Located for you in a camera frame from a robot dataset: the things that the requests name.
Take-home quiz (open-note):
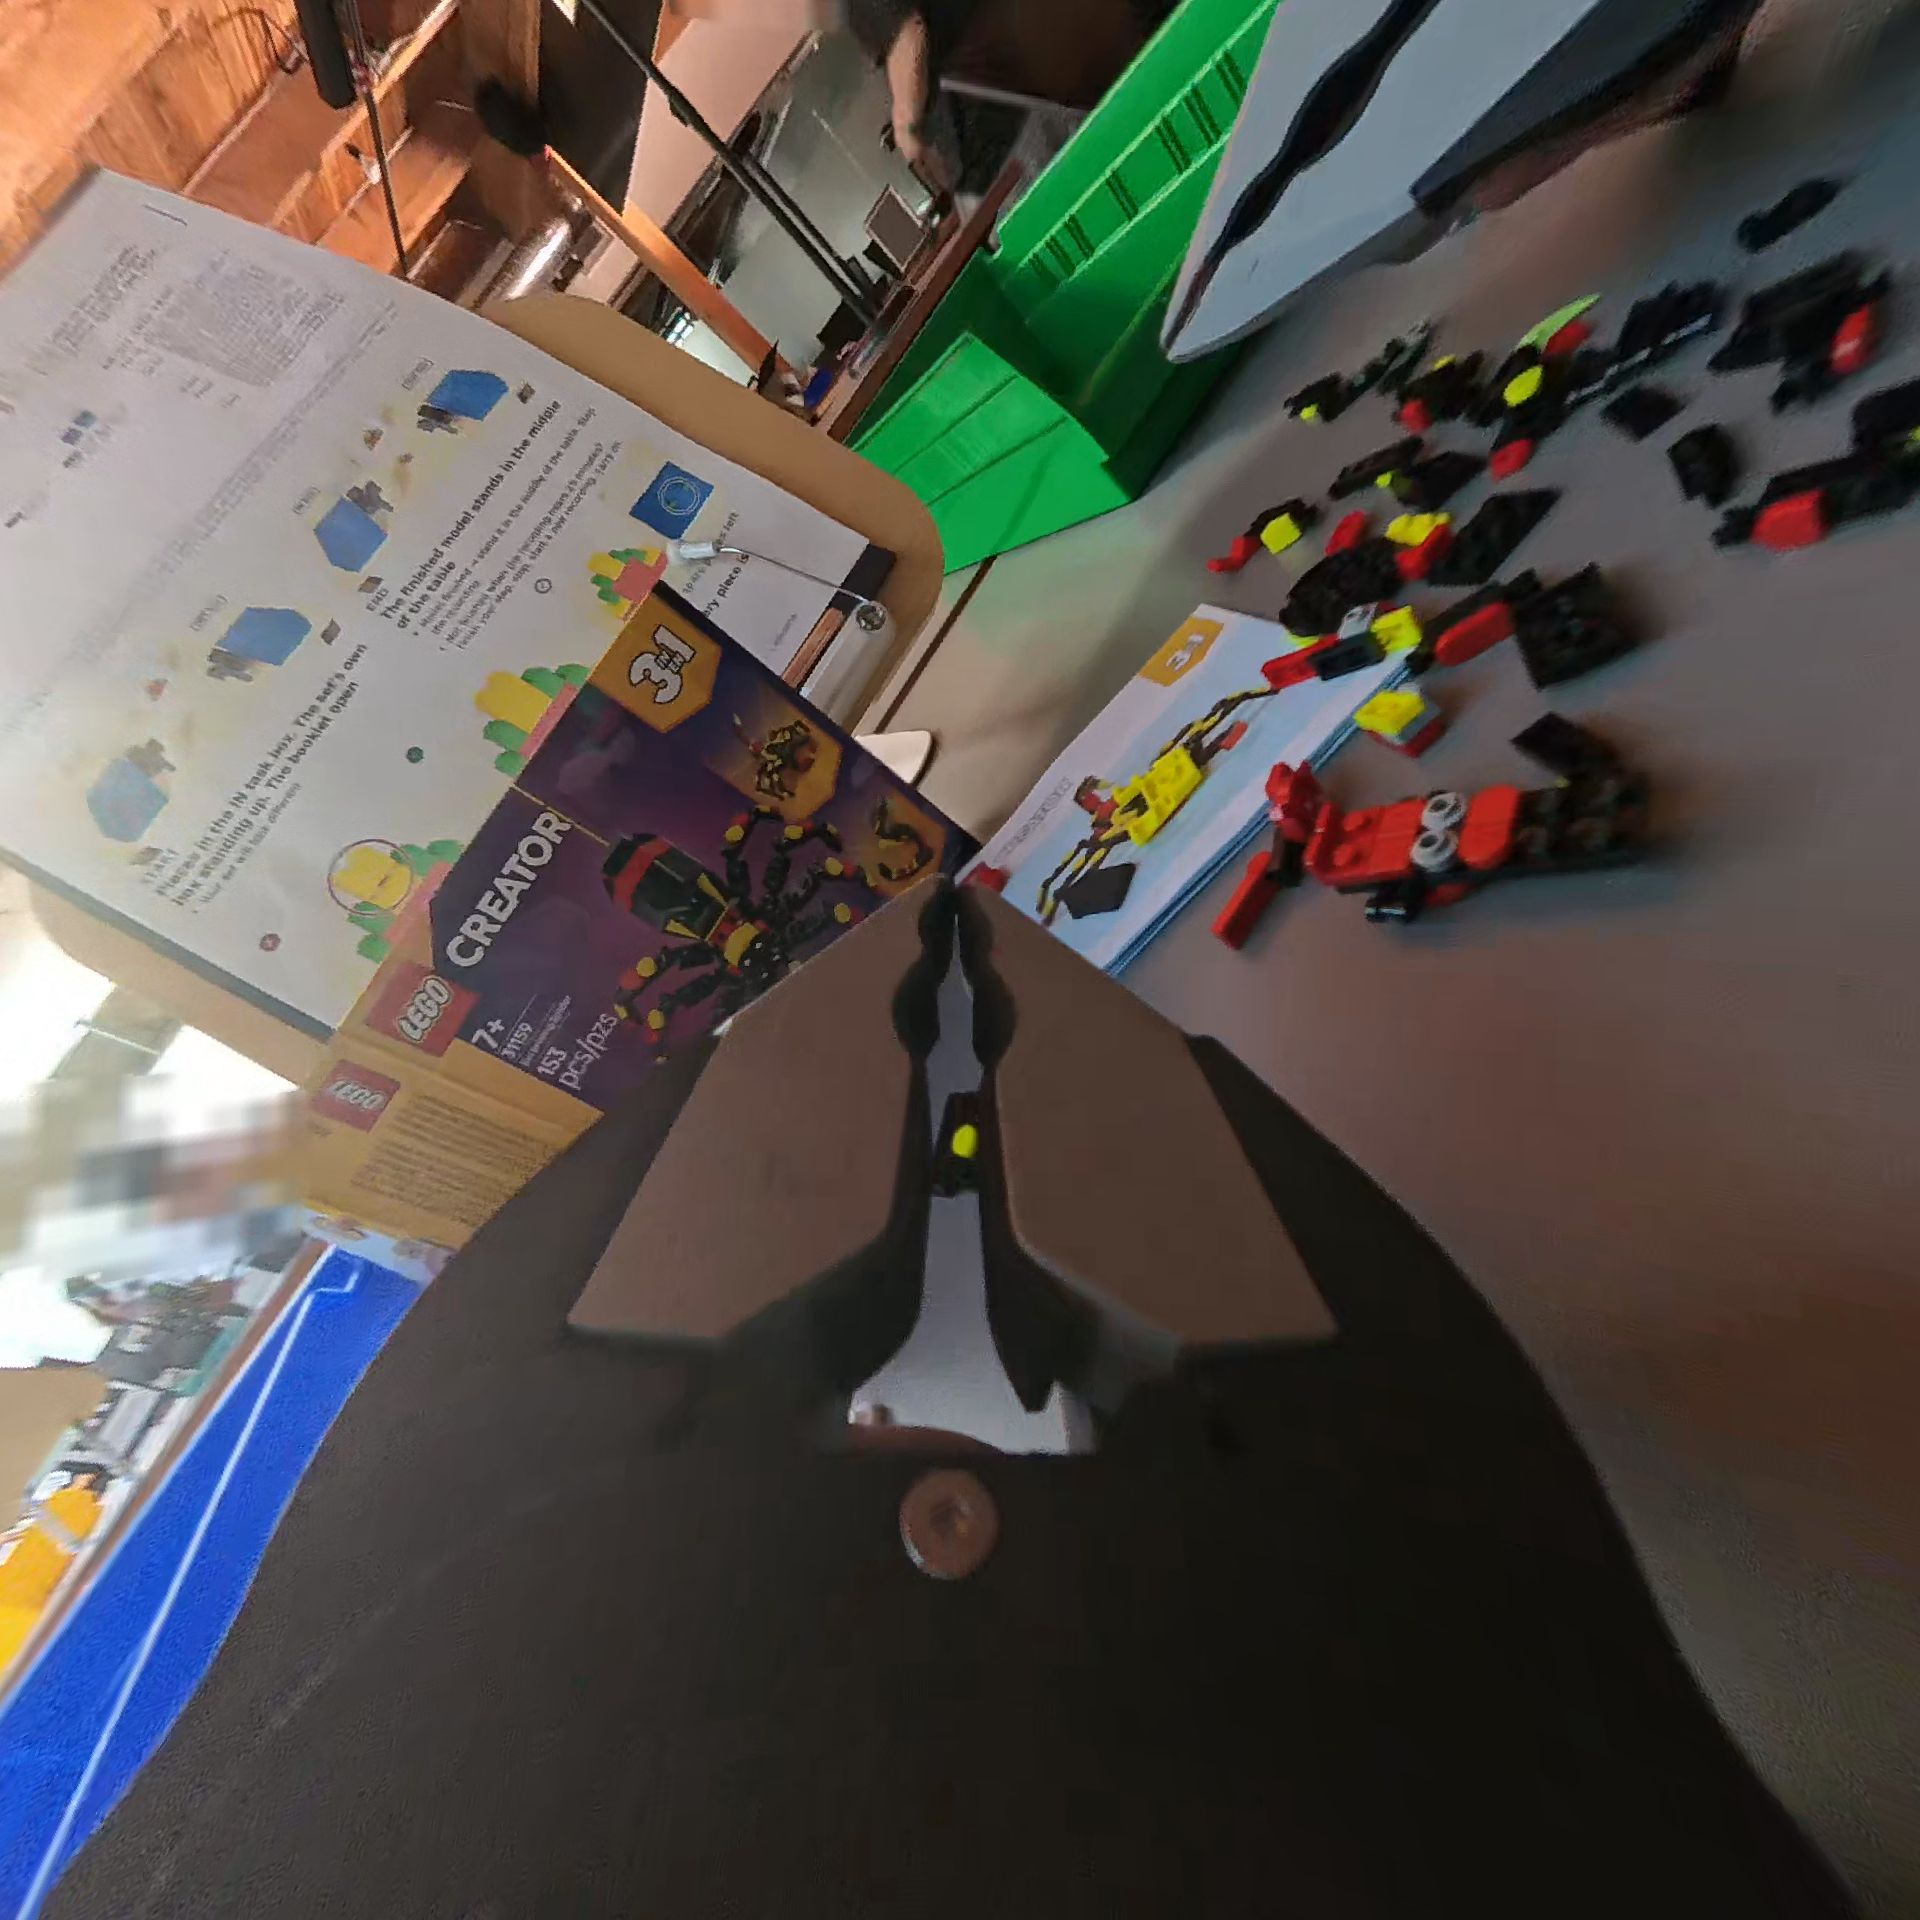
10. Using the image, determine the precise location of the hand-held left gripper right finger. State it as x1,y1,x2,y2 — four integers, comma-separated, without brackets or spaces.
959,897,1338,1407

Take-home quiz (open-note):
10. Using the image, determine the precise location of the open spider instruction booklet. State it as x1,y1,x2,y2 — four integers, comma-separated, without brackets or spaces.
965,600,1407,984

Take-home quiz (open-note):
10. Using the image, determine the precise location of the pile of lego pieces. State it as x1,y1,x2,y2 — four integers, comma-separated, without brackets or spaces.
1208,183,1920,758

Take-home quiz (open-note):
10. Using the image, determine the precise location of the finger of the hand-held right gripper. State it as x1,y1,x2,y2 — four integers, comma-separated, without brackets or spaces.
1160,0,1442,362
1185,0,1743,362

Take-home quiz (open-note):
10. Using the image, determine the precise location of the printed instruction sheet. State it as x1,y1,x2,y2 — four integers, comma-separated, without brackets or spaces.
0,170,879,1039

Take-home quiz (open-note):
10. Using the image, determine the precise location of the red brown lego body assembly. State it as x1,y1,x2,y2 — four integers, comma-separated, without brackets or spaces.
1208,714,1652,953

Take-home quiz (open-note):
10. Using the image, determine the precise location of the green plastic bin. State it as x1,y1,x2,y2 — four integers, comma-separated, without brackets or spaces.
846,0,1285,578

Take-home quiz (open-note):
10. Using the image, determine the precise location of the purple lego set box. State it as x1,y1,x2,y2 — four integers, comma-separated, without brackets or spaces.
285,587,975,1257

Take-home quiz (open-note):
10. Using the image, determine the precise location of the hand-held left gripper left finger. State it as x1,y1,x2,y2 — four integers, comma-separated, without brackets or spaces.
569,888,955,1353

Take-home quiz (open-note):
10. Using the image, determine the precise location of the blue plastic bin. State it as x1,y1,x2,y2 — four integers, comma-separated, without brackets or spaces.
0,1246,435,1833

